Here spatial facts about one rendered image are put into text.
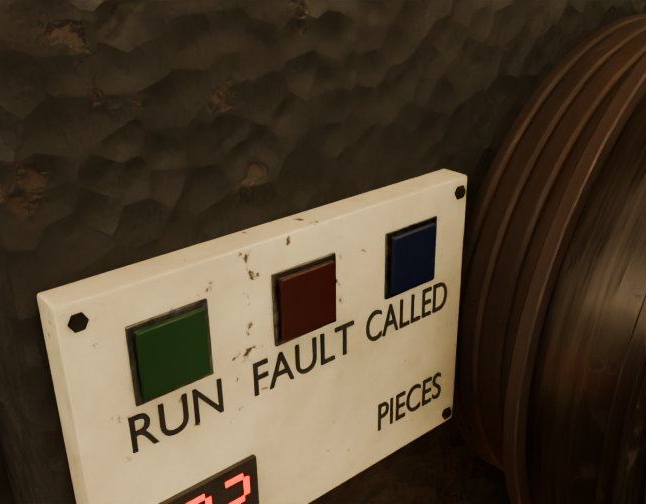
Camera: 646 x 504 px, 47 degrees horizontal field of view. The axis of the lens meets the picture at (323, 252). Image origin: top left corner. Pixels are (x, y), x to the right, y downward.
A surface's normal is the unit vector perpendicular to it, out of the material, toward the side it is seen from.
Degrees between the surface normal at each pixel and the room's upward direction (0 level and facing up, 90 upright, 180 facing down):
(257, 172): 90
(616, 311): 71
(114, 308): 90
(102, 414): 90
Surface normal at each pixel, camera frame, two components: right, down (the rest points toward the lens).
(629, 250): -0.69, -0.19
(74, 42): 0.64, 0.30
